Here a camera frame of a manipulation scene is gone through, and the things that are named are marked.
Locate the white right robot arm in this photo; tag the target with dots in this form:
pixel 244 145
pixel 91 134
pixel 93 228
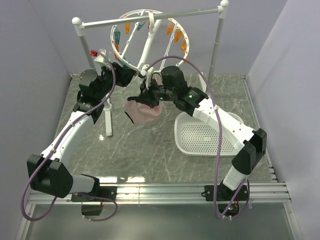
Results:
pixel 198 104

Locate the teal back clothes peg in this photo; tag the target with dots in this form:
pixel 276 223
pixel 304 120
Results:
pixel 140 25

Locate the pink underwear navy trim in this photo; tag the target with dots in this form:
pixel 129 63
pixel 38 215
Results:
pixel 140 114

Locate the orange right upper peg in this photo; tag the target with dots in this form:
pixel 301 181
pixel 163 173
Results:
pixel 178 34

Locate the white round clip hanger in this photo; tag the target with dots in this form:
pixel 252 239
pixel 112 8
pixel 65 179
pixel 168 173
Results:
pixel 154 27

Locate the teal left front peg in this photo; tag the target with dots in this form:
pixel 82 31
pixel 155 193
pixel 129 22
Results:
pixel 122 64

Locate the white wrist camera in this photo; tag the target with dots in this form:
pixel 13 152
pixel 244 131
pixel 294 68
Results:
pixel 100 60
pixel 146 75

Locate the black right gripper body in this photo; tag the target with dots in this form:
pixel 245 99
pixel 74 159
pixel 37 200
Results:
pixel 157 93

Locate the orange right middle peg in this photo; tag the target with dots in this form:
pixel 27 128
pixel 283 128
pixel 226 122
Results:
pixel 184 45

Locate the orange right back peg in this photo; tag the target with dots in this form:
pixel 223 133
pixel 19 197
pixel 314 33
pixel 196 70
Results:
pixel 170 27

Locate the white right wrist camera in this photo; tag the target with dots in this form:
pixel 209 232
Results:
pixel 146 75

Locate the aluminium mounting rail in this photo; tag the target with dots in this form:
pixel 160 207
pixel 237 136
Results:
pixel 191 193

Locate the teal left back peg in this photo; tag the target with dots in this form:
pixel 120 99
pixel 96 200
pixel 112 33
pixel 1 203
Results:
pixel 117 36

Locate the white perforated plastic basket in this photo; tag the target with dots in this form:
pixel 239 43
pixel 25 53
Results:
pixel 194 137

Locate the orange left clothes peg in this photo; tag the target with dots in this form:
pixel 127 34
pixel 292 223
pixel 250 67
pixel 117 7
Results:
pixel 116 53

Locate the orange back left peg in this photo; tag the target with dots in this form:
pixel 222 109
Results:
pixel 127 28

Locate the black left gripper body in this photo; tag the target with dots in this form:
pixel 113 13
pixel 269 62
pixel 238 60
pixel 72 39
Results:
pixel 106 80

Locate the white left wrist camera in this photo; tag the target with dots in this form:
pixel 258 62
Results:
pixel 100 60

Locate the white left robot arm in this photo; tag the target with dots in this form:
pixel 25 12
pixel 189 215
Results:
pixel 48 172

